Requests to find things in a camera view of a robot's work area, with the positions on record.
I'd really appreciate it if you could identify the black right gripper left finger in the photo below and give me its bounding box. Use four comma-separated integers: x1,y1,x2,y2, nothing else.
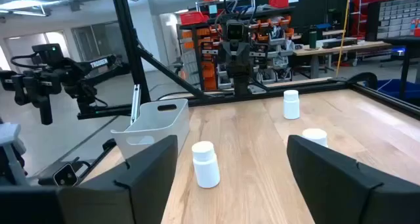
0,134,179,224

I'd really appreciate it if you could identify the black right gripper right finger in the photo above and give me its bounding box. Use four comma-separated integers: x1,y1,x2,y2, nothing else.
287,134,420,224

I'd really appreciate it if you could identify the white plastic basket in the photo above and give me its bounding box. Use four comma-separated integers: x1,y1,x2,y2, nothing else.
110,98,190,161

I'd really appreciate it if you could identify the shelf rack with orange bins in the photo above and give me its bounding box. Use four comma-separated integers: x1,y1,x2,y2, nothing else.
177,7,296,91

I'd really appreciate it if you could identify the red storage bin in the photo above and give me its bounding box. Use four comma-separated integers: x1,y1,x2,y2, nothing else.
268,0,290,9
179,11,209,26

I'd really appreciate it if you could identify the small black box device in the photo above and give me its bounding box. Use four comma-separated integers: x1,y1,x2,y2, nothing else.
39,158,89,187

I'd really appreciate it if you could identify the dark green bottle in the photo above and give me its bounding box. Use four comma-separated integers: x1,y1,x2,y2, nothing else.
308,30,318,50

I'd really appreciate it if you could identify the black flat case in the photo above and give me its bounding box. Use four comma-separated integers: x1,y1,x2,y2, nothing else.
316,36,359,50

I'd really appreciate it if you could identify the wooden workbench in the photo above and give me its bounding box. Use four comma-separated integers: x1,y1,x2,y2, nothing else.
291,39,393,79

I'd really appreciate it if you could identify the blue plastic bin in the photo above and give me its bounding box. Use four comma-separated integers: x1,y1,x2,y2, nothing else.
376,78,420,102

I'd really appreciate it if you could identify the black wheeled cart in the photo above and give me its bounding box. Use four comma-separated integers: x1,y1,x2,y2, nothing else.
382,35,420,102

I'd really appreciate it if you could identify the glass door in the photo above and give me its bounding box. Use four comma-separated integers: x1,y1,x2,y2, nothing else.
71,21,131,72

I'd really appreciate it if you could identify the grey small-parts drawer cabinet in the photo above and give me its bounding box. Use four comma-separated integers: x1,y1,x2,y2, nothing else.
375,0,420,41

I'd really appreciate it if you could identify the ceiling light fixture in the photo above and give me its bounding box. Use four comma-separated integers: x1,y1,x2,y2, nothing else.
0,5,52,18

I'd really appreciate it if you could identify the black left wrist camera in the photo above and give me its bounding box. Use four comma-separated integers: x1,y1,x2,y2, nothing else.
226,19,245,41

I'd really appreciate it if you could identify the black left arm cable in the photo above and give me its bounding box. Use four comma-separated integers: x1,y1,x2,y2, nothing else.
214,0,259,30

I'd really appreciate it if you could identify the silver metal bracket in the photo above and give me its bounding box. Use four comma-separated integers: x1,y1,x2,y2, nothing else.
130,83,142,125

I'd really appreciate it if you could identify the black aluminium table frame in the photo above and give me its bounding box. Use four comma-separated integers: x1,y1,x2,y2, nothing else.
77,0,420,122

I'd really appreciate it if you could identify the yellow cable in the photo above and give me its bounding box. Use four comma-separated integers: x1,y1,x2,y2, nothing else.
334,0,352,78

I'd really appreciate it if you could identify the black leader arm with handle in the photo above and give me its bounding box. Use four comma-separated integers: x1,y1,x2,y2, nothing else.
0,43,131,126

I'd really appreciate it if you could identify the grey plastic mount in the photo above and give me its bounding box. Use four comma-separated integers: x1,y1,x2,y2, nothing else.
0,122,28,187

